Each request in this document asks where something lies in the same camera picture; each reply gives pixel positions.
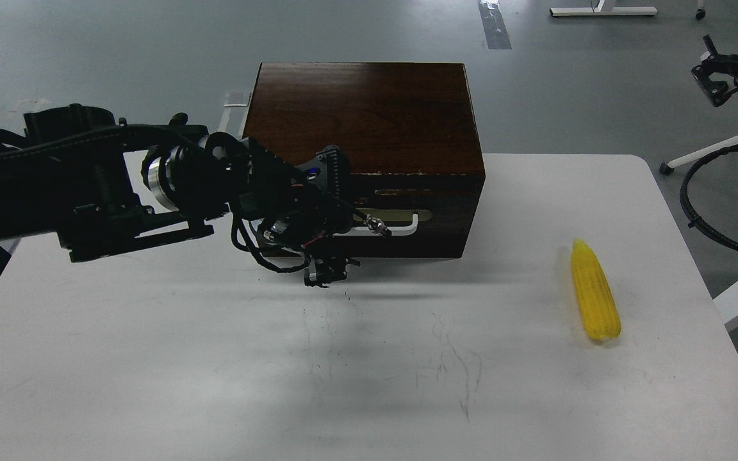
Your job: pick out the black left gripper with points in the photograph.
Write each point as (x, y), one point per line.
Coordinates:
(296, 204)

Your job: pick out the wooden drawer with white handle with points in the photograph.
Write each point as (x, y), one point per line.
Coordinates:
(430, 216)

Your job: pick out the yellow corn cob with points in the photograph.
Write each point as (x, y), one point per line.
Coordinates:
(600, 316)

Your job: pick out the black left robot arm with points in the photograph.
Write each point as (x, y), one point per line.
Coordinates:
(106, 187)

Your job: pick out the dark wooden drawer cabinet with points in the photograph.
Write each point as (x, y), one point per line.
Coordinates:
(408, 118)

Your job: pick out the white table leg base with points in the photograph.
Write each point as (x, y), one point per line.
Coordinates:
(605, 9)

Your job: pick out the white floor tape marks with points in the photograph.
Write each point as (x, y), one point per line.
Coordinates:
(235, 109)

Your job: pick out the grey floor tape strip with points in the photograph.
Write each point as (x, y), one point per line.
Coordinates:
(496, 36)

